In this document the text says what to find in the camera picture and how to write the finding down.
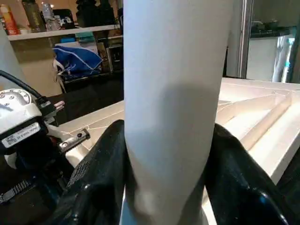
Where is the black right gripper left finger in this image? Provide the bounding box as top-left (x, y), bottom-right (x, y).
top-left (45, 120), bottom-right (129, 225)

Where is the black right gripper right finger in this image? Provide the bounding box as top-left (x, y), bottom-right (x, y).
top-left (202, 123), bottom-right (291, 225)

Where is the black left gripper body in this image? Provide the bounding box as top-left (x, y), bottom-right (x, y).
top-left (0, 127), bottom-right (92, 204)

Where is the white plastic table top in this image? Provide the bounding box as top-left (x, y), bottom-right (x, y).
top-left (56, 77), bottom-right (300, 225)

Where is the white plastic table leg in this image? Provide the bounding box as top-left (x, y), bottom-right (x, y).
top-left (120, 0), bottom-right (235, 225)
top-left (0, 28), bottom-right (26, 92)

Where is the black work mat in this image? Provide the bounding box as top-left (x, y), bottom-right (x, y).
top-left (0, 70), bottom-right (300, 225)

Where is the blue fabric bag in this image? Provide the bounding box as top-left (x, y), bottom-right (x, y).
top-left (52, 43), bottom-right (104, 80)

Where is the white storage box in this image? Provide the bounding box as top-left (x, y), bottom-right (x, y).
top-left (246, 35), bottom-right (284, 81)

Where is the teal and white mop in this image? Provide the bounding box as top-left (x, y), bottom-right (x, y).
top-left (277, 37), bottom-right (297, 84)

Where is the clear plastic bottle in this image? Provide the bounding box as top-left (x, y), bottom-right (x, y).
top-left (41, 2), bottom-right (57, 31)

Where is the orange bottle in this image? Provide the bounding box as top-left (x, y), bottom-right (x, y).
top-left (0, 4), bottom-right (20, 36)

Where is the green bottle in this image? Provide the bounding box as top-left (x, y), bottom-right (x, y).
top-left (22, 0), bottom-right (46, 32)

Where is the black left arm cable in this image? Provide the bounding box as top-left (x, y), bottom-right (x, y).
top-left (0, 69), bottom-right (45, 101)

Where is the beige wall shelf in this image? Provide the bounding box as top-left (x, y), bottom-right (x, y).
top-left (7, 23), bottom-right (123, 42)

